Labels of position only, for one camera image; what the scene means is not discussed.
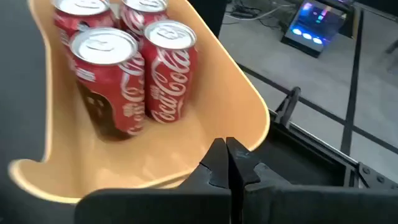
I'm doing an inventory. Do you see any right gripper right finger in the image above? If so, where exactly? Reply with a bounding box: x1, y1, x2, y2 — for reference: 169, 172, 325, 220
226, 136, 398, 224

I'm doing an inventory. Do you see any black table frame rail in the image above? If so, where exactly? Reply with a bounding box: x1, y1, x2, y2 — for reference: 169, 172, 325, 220
253, 108, 398, 191

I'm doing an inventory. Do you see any yellow plastic bin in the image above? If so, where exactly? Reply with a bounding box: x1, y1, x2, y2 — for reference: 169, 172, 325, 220
7, 0, 271, 205

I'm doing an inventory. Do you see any black table clamp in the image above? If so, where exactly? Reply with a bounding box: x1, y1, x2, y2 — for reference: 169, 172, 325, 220
274, 86, 302, 128

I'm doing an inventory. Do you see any black partition panel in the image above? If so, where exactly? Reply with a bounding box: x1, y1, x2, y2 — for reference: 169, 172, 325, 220
188, 0, 228, 38

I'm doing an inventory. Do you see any red Coca-Cola can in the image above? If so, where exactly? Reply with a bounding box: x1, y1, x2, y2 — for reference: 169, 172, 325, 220
118, 0, 170, 41
68, 27, 147, 141
139, 20, 199, 124
50, 0, 118, 50

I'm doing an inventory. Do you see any computer tower with blue lights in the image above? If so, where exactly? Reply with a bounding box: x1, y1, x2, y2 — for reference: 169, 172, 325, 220
280, 0, 348, 59

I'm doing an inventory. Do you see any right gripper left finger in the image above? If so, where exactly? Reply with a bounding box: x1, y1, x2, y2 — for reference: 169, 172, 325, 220
73, 138, 233, 224

